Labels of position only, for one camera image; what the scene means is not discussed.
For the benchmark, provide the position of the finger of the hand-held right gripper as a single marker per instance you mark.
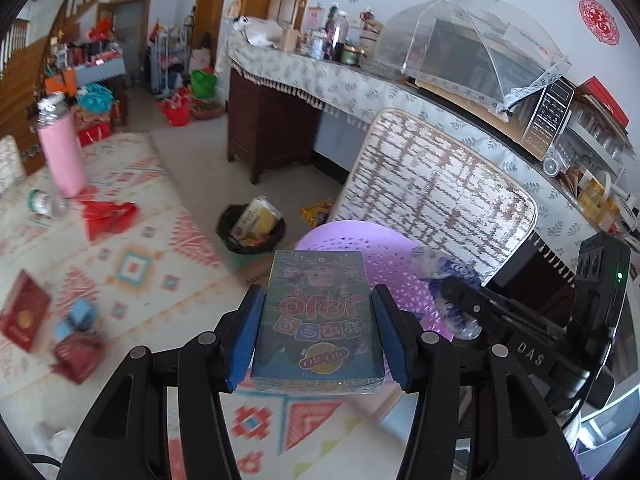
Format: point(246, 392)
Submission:
point(525, 312)

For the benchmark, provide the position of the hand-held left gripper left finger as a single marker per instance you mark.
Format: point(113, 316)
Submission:
point(245, 340)

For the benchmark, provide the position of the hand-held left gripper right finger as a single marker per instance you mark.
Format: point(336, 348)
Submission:
point(390, 340)

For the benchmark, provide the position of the purple plastic basket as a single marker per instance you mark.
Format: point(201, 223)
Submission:
point(390, 270)

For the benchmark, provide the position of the colourful card box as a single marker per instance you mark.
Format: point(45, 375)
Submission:
point(315, 320)

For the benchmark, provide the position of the blue white wrapper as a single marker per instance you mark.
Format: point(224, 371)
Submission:
point(440, 262)

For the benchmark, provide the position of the bin with black liner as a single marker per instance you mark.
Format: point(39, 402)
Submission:
point(230, 240)

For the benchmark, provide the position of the yellow carton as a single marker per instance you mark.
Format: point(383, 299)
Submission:
point(255, 220)

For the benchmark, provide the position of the yellow red floor box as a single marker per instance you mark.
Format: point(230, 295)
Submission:
point(317, 212)

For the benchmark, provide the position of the shelf of glass jars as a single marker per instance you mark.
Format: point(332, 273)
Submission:
point(600, 160)

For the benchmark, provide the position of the patterned upholstered chair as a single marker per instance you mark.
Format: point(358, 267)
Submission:
point(440, 185)
point(9, 165)

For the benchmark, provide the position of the small blue box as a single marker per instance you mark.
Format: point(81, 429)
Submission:
point(82, 315)

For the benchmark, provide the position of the dark red box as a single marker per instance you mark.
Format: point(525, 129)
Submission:
point(77, 360)

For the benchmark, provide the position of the silver microwave oven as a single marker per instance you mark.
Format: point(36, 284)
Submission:
point(545, 115)

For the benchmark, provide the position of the red gift box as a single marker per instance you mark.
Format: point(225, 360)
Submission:
point(602, 97)

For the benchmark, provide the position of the dark wooden sideboard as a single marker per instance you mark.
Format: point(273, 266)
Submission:
point(270, 120)

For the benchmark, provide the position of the red booklet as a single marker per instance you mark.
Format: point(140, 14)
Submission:
point(22, 312)

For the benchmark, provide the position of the red floor bag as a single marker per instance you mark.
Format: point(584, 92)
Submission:
point(175, 110)

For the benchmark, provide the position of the green capped spice bottle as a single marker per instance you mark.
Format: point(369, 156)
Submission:
point(45, 203)

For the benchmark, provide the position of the green bag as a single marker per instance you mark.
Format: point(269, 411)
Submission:
point(204, 85)

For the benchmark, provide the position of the pink thermos bottle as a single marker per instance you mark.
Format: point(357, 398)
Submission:
point(62, 155)

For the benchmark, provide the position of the teal bag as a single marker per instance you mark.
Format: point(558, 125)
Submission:
point(95, 97)

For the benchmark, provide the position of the red paper-cut decoration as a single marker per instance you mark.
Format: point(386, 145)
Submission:
point(599, 20)

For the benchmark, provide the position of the metal storage rack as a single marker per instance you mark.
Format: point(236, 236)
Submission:
point(167, 60)

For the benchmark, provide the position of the mesh food cover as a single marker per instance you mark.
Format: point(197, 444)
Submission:
point(425, 35)

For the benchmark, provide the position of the beige canister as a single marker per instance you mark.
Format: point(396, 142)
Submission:
point(290, 40)

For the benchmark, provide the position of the white plush toy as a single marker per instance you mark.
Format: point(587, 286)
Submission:
point(257, 32)

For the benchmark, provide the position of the dark glass bottle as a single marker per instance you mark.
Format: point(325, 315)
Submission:
point(336, 35)

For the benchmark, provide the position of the cluttered checkered side table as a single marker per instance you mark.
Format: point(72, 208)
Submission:
point(95, 67)

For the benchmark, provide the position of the grey door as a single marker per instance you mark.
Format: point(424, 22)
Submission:
point(125, 35)

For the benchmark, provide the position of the plain wooden door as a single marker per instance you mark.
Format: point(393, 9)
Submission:
point(212, 10)

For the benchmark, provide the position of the wooden staircase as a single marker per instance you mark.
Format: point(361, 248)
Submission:
point(30, 75)

